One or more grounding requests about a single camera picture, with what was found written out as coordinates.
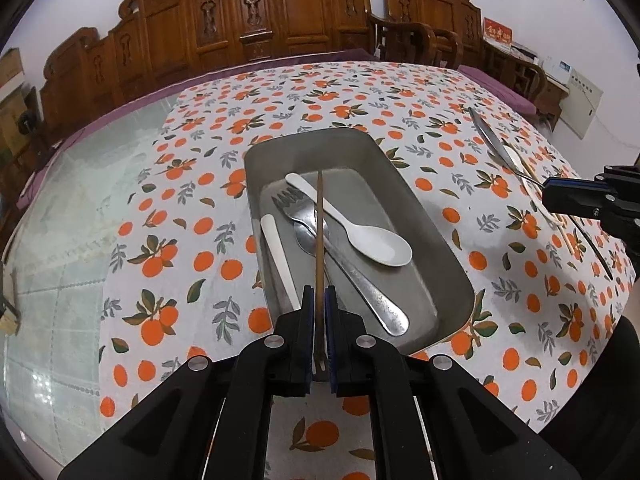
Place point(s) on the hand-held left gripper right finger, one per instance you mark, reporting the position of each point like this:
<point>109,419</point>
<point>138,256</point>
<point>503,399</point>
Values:
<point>331,340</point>

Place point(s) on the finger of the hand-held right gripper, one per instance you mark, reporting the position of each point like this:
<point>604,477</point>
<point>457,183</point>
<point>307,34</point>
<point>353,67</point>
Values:
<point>575,182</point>
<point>575,202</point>

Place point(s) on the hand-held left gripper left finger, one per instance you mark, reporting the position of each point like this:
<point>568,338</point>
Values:
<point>307,340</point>

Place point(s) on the wooden chopstick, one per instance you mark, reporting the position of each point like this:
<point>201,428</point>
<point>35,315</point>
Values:
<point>567,240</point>
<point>318,220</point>

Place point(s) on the thin dark chopstick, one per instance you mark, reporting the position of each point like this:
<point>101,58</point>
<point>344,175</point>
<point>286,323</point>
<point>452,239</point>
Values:
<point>595,250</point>

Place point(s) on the metal spoon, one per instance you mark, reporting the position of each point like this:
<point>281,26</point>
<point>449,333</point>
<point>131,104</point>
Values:
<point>385,310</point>
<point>492,135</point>

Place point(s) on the metal fork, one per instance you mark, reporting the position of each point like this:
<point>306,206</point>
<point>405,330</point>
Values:
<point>292,205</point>

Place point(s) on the rectangular metal tray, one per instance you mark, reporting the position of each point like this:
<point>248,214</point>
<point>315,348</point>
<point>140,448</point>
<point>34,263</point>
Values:
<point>360,170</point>

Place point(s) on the wooden side table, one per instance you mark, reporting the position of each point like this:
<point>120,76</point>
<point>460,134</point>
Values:
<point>542,95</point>

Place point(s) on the white desk device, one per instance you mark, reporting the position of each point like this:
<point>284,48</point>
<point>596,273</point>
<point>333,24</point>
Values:
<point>557,71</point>

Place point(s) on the square purple seat cushion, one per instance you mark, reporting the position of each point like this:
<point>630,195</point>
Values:
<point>505,92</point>

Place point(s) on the orange print tablecloth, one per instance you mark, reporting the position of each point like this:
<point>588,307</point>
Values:
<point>200,210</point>

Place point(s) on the red gift box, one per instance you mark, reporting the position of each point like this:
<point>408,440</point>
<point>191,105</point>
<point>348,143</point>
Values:
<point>497,31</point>

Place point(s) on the carved wooden armchair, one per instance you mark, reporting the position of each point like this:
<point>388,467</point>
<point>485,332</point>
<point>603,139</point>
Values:
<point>440,15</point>

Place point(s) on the long purple seat cushion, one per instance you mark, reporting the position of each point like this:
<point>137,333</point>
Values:
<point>150,97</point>

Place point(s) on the carved wooden sofa bench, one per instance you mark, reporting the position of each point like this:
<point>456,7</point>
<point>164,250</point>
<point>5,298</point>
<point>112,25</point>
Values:
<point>210,25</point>

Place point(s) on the small black fan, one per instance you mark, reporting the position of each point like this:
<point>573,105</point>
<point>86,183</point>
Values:
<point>27,125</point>

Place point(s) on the large cardboard box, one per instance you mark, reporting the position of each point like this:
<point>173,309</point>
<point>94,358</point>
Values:
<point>12,120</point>

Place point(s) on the small cardboard box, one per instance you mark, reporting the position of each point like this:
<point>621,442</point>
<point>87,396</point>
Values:
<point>10,67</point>

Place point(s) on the cream wall electrical panel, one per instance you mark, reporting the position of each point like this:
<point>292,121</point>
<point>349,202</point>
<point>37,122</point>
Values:
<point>582,105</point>

